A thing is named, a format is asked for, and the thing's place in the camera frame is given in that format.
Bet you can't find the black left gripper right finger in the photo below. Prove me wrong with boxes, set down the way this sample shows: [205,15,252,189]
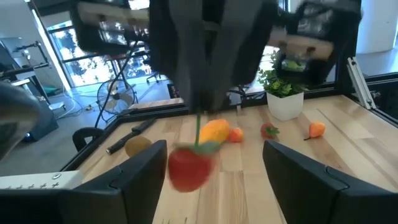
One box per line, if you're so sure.
[262,139,398,224]

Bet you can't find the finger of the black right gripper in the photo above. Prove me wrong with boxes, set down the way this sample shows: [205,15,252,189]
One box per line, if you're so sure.
[205,0,278,112]
[148,0,215,112]

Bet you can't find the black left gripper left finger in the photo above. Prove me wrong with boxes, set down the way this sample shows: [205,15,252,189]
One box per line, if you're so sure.
[0,139,169,224]

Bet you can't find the brown kiwi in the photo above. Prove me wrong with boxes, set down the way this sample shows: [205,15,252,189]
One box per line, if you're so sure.
[124,135,154,158]

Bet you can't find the black marker pen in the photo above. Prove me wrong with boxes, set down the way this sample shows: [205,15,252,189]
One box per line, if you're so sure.
[105,116,157,156]

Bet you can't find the orange yellow mango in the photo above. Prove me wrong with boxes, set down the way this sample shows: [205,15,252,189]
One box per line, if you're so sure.
[198,118,232,145]

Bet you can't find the small orange apricot with leaf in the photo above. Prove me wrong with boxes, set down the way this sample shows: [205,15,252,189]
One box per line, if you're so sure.
[228,127,244,144]

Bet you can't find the red strawberry with green leaves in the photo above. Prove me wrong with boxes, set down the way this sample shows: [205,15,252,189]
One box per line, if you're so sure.
[260,121,280,140]
[167,111,222,194]

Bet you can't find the green plant in white pot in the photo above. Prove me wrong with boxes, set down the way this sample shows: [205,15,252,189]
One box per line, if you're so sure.
[257,51,308,122]

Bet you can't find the white perforated shelf riser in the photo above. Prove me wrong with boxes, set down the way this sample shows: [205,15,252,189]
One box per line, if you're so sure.
[0,170,84,191]

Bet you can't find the black floor fan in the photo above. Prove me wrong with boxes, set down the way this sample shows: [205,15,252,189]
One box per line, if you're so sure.
[96,78,138,116]

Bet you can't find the black computer tower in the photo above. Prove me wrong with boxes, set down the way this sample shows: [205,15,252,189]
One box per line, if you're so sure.
[23,96,60,143]

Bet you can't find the wooden top desk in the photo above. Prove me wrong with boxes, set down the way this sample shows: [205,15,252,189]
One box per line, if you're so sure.
[0,63,51,94]

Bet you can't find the silver aluminium bracket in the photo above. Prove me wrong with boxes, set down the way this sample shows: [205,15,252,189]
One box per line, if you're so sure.
[346,56,377,111]

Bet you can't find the black arched cable guide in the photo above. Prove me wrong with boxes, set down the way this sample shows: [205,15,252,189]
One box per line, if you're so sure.
[72,126,106,153]

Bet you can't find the black aluminium table frame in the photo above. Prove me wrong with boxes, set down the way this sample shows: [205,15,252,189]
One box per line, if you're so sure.
[60,46,398,172]

